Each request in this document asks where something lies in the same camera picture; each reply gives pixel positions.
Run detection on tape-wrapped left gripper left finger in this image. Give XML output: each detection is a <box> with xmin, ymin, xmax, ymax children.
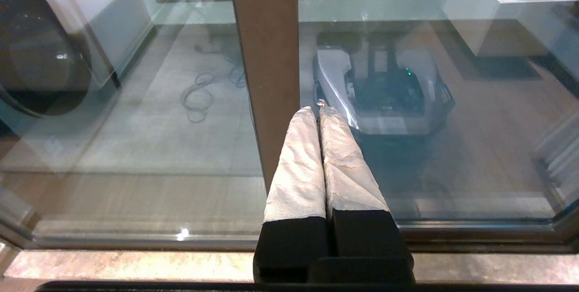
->
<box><xmin>253</xmin><ymin>106</ymin><xmax>329</xmax><ymax>283</ymax></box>

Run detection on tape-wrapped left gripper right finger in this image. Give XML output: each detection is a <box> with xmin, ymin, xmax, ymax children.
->
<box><xmin>319</xmin><ymin>104</ymin><xmax>414</xmax><ymax>260</ymax></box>

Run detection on front-load washing machine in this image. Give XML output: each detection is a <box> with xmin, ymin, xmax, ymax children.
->
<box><xmin>0</xmin><ymin>0</ymin><xmax>157</xmax><ymax>120</ymax></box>

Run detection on fixed glass door brown frame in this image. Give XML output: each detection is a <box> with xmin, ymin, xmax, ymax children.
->
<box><xmin>0</xmin><ymin>0</ymin><xmax>301</xmax><ymax>252</ymax></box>

